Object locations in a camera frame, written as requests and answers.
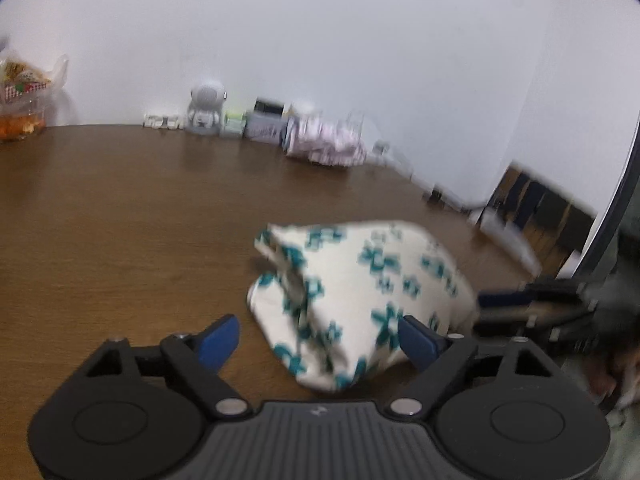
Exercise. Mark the white astronaut figurine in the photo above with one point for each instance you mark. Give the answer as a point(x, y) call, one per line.
point(205, 107)

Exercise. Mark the dark door frame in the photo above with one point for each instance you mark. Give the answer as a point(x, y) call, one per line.
point(612, 200)

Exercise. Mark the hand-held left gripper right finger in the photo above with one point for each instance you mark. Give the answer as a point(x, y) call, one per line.
point(417, 342)

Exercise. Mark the clear snack bag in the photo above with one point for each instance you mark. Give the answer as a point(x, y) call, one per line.
point(22, 100)

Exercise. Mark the floral white teal garment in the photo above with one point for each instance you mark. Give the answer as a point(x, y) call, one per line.
point(350, 280)

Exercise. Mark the pink patterned bag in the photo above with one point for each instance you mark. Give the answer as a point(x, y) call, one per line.
point(322, 137)

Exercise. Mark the dark adapter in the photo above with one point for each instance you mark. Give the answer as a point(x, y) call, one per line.
point(435, 196)

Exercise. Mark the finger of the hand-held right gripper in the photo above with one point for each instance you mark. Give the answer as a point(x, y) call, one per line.
point(505, 299)
point(545, 327)

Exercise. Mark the light green box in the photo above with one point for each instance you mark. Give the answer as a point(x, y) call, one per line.
point(234, 124)

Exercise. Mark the dark wooden shelf unit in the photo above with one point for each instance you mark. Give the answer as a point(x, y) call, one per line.
point(542, 220)

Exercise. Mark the grey box with dark top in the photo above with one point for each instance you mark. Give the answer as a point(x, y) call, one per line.
point(265, 122)

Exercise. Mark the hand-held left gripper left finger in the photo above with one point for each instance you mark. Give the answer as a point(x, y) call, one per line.
point(220, 342)

